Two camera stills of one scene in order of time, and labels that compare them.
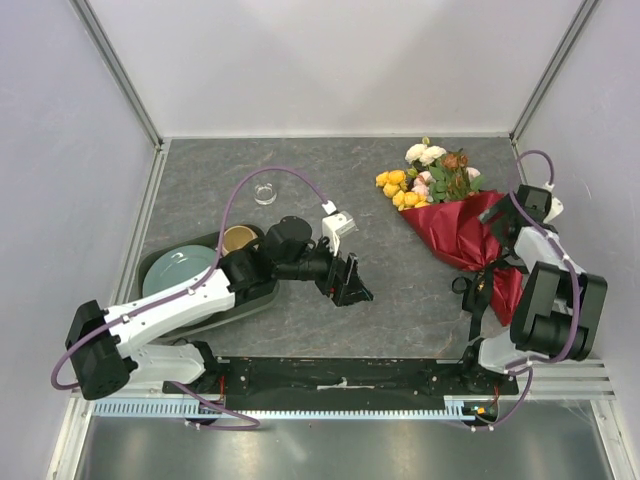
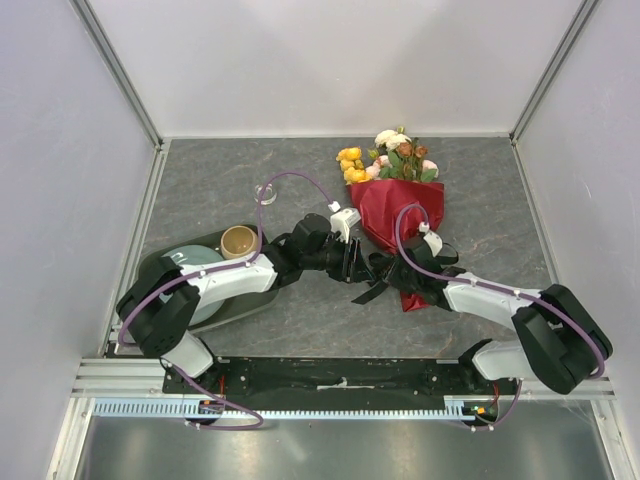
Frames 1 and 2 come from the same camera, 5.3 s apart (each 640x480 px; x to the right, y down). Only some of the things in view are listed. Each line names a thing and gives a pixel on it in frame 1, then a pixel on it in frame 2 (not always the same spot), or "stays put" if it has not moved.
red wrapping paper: (456, 233) → (393, 213)
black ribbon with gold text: (477, 288) → (386, 271)
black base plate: (345, 376) stays put
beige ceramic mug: (236, 237) stays put
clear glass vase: (265, 193) stays put
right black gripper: (504, 206) → (394, 276)
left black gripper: (335, 280) → (343, 272)
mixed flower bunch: (433, 175) → (395, 157)
